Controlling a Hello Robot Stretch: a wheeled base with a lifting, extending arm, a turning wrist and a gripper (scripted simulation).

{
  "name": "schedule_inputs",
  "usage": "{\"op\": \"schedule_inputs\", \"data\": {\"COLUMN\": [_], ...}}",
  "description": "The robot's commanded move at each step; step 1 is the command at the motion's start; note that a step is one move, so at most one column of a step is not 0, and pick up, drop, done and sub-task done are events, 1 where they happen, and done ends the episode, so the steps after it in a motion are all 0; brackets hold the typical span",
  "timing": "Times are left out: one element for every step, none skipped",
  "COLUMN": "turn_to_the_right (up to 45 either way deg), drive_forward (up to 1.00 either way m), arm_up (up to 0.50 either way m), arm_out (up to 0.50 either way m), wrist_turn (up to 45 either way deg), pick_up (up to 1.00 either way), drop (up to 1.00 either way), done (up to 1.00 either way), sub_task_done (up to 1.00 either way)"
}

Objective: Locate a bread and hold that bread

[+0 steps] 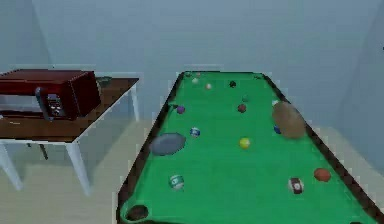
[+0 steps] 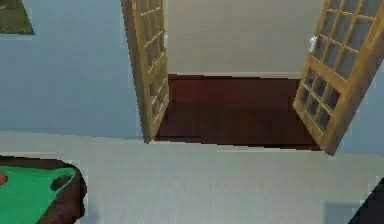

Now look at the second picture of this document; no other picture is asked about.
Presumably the wooden glazed room door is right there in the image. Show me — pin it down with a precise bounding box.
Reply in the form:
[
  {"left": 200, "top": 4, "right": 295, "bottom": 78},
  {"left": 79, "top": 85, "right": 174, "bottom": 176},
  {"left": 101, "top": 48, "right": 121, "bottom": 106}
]
[
  {"left": 292, "top": 0, "right": 384, "bottom": 157},
  {"left": 120, "top": 0, "right": 171, "bottom": 145}
]

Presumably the green pool table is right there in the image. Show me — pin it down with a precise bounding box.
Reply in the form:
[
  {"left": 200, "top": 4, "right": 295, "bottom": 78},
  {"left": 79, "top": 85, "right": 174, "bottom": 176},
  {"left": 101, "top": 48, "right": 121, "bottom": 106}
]
[{"left": 0, "top": 155, "right": 88, "bottom": 224}]

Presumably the black furniture corner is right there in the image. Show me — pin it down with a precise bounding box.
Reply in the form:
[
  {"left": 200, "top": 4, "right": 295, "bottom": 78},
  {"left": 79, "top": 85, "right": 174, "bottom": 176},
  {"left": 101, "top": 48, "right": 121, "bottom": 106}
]
[{"left": 347, "top": 177, "right": 384, "bottom": 224}]

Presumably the green framed wall picture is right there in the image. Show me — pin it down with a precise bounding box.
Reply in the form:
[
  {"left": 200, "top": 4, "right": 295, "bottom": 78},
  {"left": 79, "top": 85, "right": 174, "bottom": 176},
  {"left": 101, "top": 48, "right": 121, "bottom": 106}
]
[{"left": 0, "top": 0, "right": 36, "bottom": 36}]

